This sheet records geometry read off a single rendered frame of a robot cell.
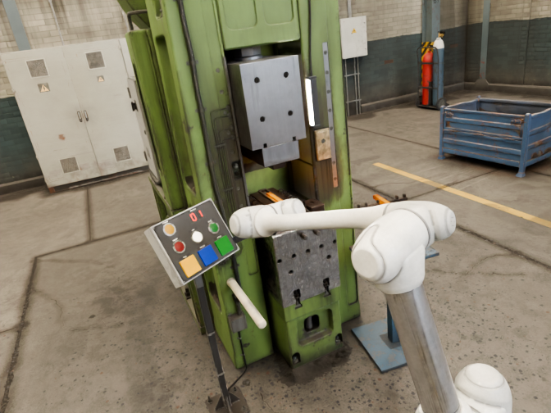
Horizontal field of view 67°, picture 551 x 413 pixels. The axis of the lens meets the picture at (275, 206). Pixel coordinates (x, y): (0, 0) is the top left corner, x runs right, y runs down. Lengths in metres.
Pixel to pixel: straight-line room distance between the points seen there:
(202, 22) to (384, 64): 7.98
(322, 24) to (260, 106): 0.57
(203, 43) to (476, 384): 1.70
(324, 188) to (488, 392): 1.42
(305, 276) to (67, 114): 5.47
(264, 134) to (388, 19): 8.01
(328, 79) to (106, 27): 5.83
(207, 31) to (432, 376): 1.64
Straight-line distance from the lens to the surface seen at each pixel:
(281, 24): 2.20
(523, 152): 5.44
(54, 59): 7.10
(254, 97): 1.99
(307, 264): 2.30
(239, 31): 2.11
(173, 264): 1.80
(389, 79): 9.94
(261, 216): 1.39
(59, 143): 7.22
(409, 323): 1.13
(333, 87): 2.36
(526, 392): 2.69
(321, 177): 2.40
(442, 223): 1.14
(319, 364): 2.69
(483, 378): 1.44
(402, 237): 1.03
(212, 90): 2.06
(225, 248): 1.92
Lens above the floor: 1.87
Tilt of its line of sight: 23 degrees down
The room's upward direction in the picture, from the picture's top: 8 degrees counter-clockwise
